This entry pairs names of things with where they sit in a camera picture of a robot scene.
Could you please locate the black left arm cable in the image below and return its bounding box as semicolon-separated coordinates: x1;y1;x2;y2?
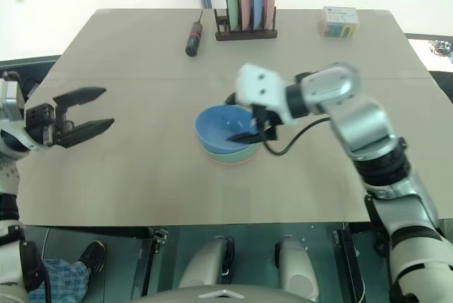
19;239;55;299

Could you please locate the black shoe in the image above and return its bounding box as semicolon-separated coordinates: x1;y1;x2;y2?
77;240;107;276

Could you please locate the dark wooden plate rack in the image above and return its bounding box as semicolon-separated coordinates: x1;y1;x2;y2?
213;6;278;42

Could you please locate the silver left robot thigh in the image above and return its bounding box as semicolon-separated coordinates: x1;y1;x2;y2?
176;236;236;290

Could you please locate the blue plaid trouser leg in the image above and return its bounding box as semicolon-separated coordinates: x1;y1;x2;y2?
27;258;90;303

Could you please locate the small clear card box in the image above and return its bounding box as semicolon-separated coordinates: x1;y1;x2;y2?
321;6;362;39

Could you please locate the black table frame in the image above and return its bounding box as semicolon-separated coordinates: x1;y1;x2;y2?
45;224;168;255

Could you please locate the dark side table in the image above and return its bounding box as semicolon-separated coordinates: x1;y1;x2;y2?
0;55;62;106

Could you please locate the black screwdriver with red ring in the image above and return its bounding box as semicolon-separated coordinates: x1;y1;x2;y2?
185;8;204;58

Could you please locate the green bowl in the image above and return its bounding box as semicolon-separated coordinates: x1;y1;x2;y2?
201;141;261;164

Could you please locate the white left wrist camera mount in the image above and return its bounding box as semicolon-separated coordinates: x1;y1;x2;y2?
0;78;28;124

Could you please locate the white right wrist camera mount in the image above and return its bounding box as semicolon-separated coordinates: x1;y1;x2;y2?
234;63;306;127

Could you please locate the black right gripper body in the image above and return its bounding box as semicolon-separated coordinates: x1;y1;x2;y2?
248;102;281;142

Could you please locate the silver robot thigh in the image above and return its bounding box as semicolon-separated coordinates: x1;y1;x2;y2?
275;234;319;302
176;236;236;290

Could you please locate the tangle of black cables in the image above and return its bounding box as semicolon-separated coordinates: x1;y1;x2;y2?
429;38;453;58

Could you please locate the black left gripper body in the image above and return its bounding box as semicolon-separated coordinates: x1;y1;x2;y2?
25;102;77;148

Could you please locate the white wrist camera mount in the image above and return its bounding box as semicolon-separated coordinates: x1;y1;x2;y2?
0;78;28;124
234;63;306;127

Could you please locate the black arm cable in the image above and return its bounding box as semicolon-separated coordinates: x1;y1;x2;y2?
19;239;55;299
260;116;332;157

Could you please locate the silver right robot thigh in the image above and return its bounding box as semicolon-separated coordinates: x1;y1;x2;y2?
275;234;319;302

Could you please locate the silver robot torso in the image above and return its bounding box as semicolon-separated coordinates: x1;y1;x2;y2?
129;282;320;303

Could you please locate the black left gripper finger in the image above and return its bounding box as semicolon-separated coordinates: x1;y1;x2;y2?
57;118;115;149
52;86;108;108

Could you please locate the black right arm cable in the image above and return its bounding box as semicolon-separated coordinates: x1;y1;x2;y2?
260;116;332;157

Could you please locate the blue bowl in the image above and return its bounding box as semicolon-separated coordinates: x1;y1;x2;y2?
195;104;263;152

